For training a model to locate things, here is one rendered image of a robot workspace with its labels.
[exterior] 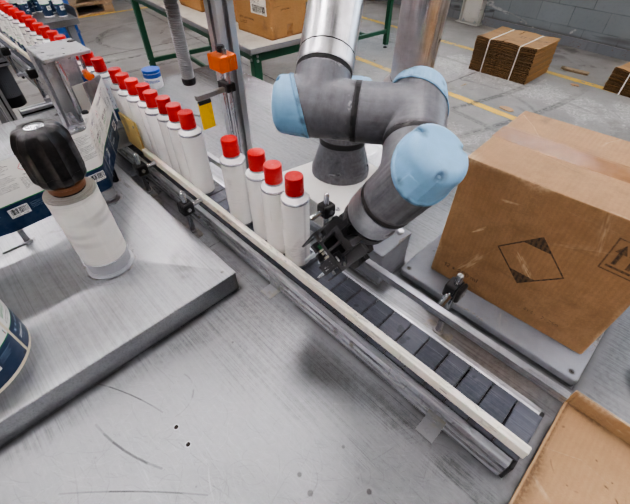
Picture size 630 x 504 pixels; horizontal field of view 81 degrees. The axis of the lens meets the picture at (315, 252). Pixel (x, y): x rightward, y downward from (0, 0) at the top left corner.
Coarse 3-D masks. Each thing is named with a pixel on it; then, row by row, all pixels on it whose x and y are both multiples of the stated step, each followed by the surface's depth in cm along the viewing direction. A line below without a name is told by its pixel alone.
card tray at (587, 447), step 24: (576, 408) 60; (600, 408) 56; (552, 432) 57; (576, 432) 57; (600, 432) 57; (624, 432) 55; (552, 456) 55; (576, 456) 55; (600, 456) 55; (624, 456) 55; (528, 480) 53; (552, 480) 53; (576, 480) 53; (600, 480) 53; (624, 480) 53
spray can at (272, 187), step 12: (264, 168) 64; (276, 168) 64; (264, 180) 67; (276, 180) 66; (264, 192) 67; (276, 192) 66; (264, 204) 69; (276, 204) 68; (264, 216) 72; (276, 216) 70; (276, 228) 72; (276, 240) 74
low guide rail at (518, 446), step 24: (168, 168) 95; (192, 192) 90; (264, 240) 76; (288, 264) 71; (312, 288) 69; (384, 336) 60; (408, 360) 57; (432, 384) 56; (480, 408) 52; (504, 432) 49
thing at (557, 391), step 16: (384, 272) 63; (400, 288) 62; (432, 304) 59; (448, 320) 57; (480, 336) 54; (496, 352) 53; (512, 368) 52; (528, 368) 51; (544, 384) 50; (560, 400) 49
